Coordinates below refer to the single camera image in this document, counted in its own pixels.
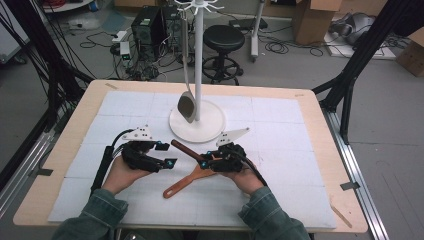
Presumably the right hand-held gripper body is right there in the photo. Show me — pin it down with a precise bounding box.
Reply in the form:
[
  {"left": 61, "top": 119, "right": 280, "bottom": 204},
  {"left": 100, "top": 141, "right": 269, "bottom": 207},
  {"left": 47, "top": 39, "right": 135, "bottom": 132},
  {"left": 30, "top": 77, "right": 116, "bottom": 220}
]
[{"left": 209, "top": 126, "right": 251, "bottom": 174}]

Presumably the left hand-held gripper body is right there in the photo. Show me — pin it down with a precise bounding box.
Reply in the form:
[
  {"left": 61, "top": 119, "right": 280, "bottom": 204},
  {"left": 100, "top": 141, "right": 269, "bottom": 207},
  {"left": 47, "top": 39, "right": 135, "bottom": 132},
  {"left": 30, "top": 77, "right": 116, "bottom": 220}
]
[{"left": 120, "top": 124, "right": 167, "bottom": 174}]

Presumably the metal ladle brown handle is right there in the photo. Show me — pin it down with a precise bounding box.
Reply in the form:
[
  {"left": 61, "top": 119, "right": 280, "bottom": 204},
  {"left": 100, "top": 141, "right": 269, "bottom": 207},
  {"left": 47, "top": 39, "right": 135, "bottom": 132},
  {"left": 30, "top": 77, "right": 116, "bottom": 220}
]
[{"left": 170, "top": 139, "right": 208, "bottom": 163}]

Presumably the wooden rice paddle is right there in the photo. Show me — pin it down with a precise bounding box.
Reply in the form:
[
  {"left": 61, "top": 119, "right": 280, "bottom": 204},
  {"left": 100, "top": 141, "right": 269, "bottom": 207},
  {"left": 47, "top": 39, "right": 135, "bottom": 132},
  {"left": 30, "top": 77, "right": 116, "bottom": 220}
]
[{"left": 162, "top": 156, "right": 223, "bottom": 200}]

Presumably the white utensil rack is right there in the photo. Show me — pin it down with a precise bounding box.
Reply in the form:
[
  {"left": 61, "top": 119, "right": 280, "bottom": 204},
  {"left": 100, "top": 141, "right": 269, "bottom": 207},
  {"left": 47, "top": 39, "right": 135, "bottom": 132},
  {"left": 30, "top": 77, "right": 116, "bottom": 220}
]
[{"left": 168, "top": 0, "right": 227, "bottom": 144}]

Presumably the metal spatula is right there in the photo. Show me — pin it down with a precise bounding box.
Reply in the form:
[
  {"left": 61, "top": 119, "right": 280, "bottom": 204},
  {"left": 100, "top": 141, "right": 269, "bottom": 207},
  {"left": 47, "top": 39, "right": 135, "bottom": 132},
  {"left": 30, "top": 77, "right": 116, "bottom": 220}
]
[{"left": 176, "top": 9, "right": 198, "bottom": 124}]

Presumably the person's left hand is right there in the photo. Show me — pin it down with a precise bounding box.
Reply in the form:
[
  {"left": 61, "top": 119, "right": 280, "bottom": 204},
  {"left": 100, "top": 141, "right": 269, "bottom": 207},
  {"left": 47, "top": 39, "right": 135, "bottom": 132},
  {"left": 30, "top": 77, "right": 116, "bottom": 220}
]
[{"left": 101, "top": 158, "right": 153, "bottom": 196}]

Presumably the person's right hand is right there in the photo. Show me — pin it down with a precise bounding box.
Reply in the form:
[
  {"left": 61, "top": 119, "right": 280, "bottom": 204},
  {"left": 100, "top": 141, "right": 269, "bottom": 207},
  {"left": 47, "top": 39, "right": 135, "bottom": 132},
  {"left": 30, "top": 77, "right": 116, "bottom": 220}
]
[{"left": 229, "top": 162, "right": 267, "bottom": 196}]

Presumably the white grid mat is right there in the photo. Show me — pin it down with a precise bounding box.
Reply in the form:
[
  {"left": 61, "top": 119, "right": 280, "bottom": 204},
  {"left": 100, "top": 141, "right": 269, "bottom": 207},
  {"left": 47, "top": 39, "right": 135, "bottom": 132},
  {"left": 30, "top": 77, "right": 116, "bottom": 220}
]
[{"left": 48, "top": 90, "right": 337, "bottom": 230}]

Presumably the white box green display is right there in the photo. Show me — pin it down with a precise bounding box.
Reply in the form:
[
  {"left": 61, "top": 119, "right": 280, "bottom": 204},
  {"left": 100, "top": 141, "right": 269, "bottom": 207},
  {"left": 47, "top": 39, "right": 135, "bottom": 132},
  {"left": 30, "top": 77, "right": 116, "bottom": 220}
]
[{"left": 119, "top": 40, "right": 133, "bottom": 68}]

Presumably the large black computer tower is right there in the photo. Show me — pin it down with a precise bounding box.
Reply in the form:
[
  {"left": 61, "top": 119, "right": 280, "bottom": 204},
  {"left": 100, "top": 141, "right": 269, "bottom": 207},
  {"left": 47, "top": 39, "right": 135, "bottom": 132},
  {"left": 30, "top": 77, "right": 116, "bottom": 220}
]
[{"left": 130, "top": 5, "right": 168, "bottom": 61}]

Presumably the slim black computer tower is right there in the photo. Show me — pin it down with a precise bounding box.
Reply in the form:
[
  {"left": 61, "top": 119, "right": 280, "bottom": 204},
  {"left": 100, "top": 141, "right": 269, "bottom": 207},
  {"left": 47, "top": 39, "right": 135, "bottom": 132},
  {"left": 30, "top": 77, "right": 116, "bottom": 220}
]
[{"left": 161, "top": 4, "right": 184, "bottom": 53}]

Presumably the black round stool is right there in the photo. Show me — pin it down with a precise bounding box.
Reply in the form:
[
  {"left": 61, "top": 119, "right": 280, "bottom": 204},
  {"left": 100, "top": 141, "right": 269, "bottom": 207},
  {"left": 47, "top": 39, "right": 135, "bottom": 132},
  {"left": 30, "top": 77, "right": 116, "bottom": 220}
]
[{"left": 202, "top": 24, "right": 246, "bottom": 86}]

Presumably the white power strip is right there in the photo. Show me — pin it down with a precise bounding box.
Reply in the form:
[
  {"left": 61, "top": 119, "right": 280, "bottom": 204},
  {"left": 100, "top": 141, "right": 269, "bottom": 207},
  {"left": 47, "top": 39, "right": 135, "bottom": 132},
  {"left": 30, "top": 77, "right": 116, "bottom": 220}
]
[{"left": 111, "top": 30, "right": 128, "bottom": 44}]

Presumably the white floor stand pole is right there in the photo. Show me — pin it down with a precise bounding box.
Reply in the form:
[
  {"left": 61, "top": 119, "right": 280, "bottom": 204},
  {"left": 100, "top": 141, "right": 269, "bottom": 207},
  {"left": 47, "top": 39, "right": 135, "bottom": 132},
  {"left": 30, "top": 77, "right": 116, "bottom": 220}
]
[{"left": 249, "top": 0, "right": 266, "bottom": 63}]

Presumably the flat black device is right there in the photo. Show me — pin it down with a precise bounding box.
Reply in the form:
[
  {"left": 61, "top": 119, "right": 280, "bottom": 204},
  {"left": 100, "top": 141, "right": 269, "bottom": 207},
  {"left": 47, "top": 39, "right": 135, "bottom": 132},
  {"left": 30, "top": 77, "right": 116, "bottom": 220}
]
[{"left": 228, "top": 17, "right": 269, "bottom": 31}]

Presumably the large open cardboard box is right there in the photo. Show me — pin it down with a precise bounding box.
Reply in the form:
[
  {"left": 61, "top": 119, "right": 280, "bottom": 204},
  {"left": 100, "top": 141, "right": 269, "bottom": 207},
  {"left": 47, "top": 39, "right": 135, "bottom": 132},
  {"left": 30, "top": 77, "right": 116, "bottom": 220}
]
[{"left": 291, "top": 0, "right": 344, "bottom": 46}]

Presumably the white round table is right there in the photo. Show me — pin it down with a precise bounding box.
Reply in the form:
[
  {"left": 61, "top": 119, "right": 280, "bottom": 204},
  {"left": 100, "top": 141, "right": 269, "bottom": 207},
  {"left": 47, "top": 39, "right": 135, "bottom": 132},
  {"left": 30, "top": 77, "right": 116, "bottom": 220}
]
[{"left": 41, "top": 0, "right": 95, "bottom": 14}]

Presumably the white cabinet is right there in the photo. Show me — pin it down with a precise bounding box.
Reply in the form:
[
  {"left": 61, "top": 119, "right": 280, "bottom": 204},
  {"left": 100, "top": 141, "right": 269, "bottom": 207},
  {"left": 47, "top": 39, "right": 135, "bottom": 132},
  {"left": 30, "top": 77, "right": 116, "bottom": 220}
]
[{"left": 0, "top": 0, "right": 30, "bottom": 64}]

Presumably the grey floor appliance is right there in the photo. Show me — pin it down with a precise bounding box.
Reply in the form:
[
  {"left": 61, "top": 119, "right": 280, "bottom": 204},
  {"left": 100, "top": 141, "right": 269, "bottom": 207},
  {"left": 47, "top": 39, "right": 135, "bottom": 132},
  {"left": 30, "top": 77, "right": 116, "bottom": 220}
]
[{"left": 328, "top": 12, "right": 376, "bottom": 46}]

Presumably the small cardboard box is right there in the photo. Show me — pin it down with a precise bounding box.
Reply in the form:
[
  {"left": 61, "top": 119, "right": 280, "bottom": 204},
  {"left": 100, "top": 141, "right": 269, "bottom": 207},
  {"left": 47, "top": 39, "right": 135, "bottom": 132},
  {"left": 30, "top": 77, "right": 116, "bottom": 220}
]
[{"left": 395, "top": 28, "right": 424, "bottom": 78}]

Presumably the right hand-held gripper cable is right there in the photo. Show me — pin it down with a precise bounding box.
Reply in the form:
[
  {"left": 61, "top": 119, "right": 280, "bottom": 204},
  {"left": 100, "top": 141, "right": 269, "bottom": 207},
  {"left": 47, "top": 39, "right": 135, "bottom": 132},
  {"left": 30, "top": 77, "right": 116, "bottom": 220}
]
[{"left": 233, "top": 149, "right": 269, "bottom": 188}]

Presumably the hand-held gripper cable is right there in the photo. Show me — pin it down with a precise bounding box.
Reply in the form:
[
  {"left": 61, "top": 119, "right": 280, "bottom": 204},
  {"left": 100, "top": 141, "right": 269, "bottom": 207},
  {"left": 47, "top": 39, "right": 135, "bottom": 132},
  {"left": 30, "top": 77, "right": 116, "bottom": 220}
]
[
  {"left": 89, "top": 128, "right": 136, "bottom": 198},
  {"left": 233, "top": 149, "right": 269, "bottom": 188}
]

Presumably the left hand-held gripper cable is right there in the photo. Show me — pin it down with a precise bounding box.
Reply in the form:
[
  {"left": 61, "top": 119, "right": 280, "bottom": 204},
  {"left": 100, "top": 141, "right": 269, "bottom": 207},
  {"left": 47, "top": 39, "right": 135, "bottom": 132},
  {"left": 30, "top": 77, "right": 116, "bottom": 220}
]
[{"left": 89, "top": 128, "right": 136, "bottom": 198}]

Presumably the black metal frame with cables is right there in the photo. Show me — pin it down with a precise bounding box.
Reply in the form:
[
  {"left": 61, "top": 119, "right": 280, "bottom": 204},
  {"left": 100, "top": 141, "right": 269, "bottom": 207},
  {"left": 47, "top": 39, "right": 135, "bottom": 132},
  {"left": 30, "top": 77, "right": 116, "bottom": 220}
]
[{"left": 0, "top": 0, "right": 96, "bottom": 133}]

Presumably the aluminium rail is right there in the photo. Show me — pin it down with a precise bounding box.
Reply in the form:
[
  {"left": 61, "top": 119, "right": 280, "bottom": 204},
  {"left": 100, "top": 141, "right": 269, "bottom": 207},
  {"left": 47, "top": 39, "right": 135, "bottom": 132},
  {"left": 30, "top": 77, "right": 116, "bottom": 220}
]
[
  {"left": 321, "top": 108, "right": 391, "bottom": 240},
  {"left": 0, "top": 131, "right": 56, "bottom": 218}
]

